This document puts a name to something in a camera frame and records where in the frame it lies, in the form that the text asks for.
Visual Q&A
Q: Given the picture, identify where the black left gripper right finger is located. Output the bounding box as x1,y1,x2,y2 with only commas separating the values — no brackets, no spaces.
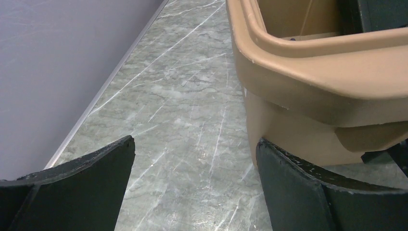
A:
256,139,408,231

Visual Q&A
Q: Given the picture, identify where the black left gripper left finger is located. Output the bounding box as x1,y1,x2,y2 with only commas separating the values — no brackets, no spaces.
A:
0,135,135,231

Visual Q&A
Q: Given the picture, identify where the tan plastic toolbox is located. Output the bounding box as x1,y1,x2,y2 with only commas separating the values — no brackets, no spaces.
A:
226,0,408,166

